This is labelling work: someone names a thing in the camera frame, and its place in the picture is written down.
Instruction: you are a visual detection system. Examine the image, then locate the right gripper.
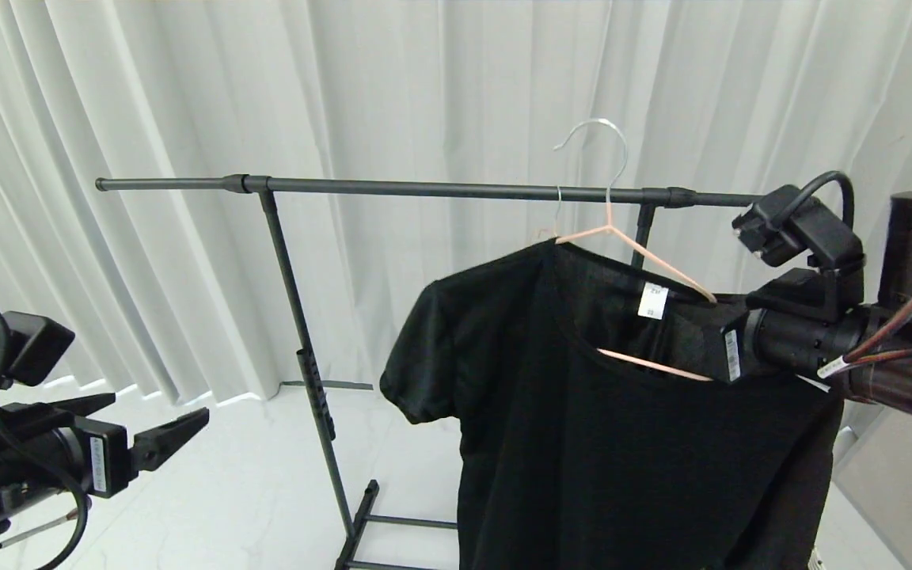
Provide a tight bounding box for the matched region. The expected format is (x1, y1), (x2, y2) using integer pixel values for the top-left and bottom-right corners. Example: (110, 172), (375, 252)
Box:
(721, 307), (861, 383)

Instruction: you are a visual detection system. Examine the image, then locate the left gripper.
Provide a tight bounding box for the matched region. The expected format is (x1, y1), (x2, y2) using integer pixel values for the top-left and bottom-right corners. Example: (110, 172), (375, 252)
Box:
(0, 407), (210, 515)

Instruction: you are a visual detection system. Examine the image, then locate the pink clothes hanger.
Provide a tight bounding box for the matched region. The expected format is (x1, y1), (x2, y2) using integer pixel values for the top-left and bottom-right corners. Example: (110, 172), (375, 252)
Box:
(537, 187), (564, 241)
(553, 119), (718, 382)

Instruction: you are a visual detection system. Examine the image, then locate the black T-shirt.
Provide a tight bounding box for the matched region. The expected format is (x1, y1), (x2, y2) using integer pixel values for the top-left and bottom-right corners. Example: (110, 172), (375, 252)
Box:
(379, 237), (845, 570)

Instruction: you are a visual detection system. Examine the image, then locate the black clothes rack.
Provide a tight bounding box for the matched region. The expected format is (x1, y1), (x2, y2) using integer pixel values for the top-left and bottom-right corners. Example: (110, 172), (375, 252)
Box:
(95, 174), (770, 570)

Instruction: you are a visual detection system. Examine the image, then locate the white curtain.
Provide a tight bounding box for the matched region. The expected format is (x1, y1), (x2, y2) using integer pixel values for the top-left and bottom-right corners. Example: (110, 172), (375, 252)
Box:
(0, 0), (912, 405)

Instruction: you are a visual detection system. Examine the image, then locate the black cable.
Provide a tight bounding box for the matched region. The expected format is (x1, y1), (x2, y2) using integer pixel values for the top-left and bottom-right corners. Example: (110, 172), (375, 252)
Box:
(0, 297), (91, 570)
(781, 170), (855, 238)

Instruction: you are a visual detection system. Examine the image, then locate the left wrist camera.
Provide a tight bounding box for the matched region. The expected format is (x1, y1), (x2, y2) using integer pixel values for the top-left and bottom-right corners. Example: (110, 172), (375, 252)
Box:
(0, 305), (118, 435)

